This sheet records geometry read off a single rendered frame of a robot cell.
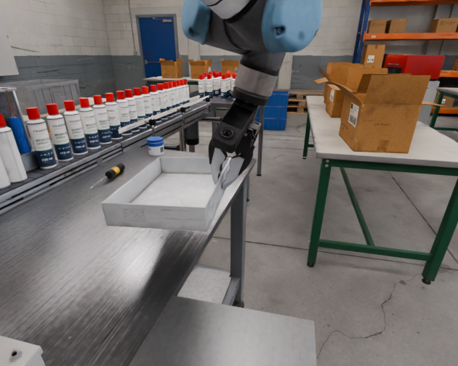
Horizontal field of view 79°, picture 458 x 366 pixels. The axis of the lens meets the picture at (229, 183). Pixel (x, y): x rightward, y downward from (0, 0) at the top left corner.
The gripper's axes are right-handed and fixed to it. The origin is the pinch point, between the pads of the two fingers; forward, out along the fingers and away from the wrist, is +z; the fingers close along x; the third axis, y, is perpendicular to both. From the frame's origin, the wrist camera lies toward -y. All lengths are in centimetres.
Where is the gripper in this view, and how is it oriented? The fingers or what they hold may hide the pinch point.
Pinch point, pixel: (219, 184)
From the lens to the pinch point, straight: 61.5
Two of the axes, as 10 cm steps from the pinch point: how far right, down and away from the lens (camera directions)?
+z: -2.8, 8.4, 4.6
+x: -9.2, -3.7, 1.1
